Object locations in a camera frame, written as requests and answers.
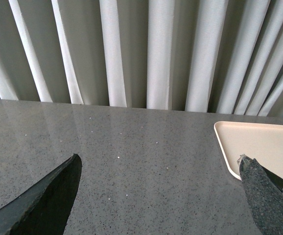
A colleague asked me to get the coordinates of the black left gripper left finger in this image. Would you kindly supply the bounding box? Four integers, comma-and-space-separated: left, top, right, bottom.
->
0, 154, 82, 235

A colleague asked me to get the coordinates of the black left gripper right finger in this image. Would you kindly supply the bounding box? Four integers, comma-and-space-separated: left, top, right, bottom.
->
237, 154, 283, 235

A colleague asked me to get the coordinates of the beige rectangular tray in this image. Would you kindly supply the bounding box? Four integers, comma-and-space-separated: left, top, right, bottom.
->
214, 121, 283, 179

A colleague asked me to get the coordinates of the white pleated curtain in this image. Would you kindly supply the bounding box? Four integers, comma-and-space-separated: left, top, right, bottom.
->
0, 0, 283, 117

